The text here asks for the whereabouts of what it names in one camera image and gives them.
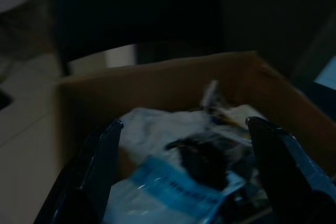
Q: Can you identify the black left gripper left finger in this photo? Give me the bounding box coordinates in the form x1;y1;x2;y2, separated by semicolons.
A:
46;119;124;224

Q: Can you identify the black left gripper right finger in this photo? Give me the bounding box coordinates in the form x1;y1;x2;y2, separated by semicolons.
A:
245;116;336;224

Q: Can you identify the black trash piece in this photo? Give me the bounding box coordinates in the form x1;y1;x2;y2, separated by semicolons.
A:
166;137;230;189

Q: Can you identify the white plastic bag blue print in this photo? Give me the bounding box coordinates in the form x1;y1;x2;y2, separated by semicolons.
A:
107;105;254;224

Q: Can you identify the cardboard box with red label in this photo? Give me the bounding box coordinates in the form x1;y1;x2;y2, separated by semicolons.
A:
54;50;336;224

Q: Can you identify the black folding chair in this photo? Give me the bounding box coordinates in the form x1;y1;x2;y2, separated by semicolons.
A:
51;0;224;75

